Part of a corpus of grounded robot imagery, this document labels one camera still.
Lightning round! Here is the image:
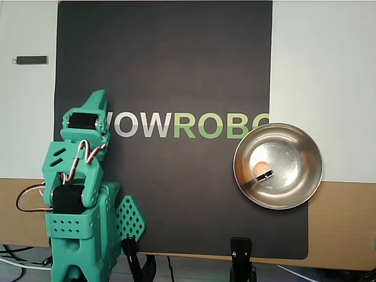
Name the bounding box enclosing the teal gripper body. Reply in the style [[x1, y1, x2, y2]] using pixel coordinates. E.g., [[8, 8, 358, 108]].
[[59, 107, 111, 147]]

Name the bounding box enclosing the white paper sheet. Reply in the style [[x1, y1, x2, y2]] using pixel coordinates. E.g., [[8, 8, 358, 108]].
[[0, 0, 376, 184]]

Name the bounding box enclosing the red white black servo cable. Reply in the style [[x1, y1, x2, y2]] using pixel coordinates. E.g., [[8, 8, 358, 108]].
[[16, 182, 55, 213], [60, 140, 108, 182]]

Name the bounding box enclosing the teal robot base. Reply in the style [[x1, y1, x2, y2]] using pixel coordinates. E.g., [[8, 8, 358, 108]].
[[98, 181, 147, 265]]

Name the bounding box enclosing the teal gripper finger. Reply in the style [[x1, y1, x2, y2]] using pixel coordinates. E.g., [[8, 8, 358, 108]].
[[99, 89, 112, 138], [83, 89, 104, 110]]

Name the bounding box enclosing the black C clamp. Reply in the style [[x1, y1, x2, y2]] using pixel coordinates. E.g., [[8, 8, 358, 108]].
[[360, 268, 376, 282]]

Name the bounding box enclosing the metal bowl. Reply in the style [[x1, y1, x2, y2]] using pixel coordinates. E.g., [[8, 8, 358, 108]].
[[233, 122, 324, 211]]

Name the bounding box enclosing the black WOWROBO mat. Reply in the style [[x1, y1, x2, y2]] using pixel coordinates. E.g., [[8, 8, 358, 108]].
[[48, 0, 309, 261]]

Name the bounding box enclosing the white cable with plug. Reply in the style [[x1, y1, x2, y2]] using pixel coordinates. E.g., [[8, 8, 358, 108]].
[[276, 263, 324, 278]]

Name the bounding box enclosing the black USB stick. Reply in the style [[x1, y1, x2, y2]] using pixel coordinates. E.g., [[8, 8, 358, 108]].
[[11, 55, 50, 66]]

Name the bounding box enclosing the tan ball with black base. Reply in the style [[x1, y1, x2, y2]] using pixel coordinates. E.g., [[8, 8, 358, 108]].
[[252, 161, 274, 183]]

